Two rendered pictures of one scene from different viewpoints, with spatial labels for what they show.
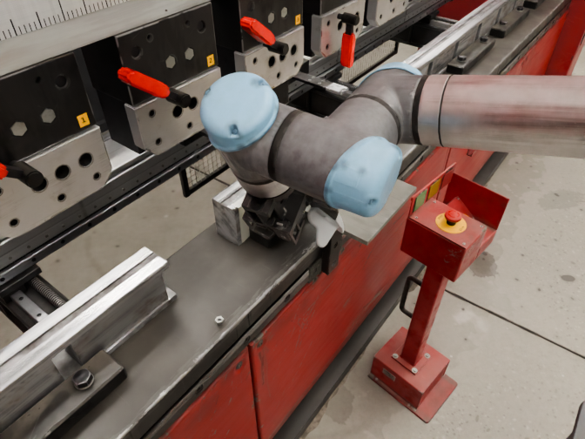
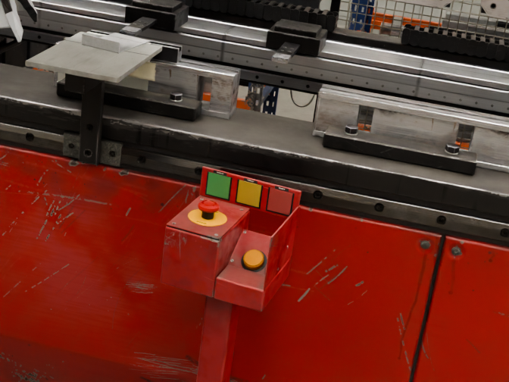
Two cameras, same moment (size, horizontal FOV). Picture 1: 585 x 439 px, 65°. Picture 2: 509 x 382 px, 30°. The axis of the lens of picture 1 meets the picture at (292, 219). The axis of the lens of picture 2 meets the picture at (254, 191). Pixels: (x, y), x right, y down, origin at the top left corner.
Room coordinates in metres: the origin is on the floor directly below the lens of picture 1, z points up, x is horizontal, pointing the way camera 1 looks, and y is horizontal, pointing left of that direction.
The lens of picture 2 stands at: (0.16, -1.82, 1.51)
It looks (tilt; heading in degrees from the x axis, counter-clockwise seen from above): 23 degrees down; 63
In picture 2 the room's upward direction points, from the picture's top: 8 degrees clockwise
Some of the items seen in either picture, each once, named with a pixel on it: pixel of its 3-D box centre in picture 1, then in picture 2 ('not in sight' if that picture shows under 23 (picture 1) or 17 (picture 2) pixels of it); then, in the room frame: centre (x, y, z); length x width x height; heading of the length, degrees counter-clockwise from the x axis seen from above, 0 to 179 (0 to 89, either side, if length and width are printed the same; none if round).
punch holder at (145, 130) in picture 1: (158, 74); not in sight; (0.59, 0.18, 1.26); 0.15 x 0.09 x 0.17; 143
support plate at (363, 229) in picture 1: (331, 186); (97, 55); (0.68, -0.07, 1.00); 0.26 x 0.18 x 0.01; 53
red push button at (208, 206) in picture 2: (452, 219); (207, 211); (0.81, -0.38, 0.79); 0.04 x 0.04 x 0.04
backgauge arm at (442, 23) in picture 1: (400, 22); not in sight; (2.08, -0.47, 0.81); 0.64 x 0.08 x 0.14; 53
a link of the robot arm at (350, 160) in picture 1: (343, 156); not in sight; (0.38, -0.05, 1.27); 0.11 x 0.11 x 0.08; 61
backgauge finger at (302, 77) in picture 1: (302, 73); (291, 42); (1.13, -0.02, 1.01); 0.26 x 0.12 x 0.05; 53
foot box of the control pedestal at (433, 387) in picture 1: (415, 371); not in sight; (0.83, -0.43, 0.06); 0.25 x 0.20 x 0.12; 46
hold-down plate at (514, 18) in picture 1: (510, 21); not in sight; (1.86, -0.85, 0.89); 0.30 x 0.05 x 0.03; 143
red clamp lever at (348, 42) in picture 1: (346, 40); not in sight; (0.86, -0.10, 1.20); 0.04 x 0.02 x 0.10; 53
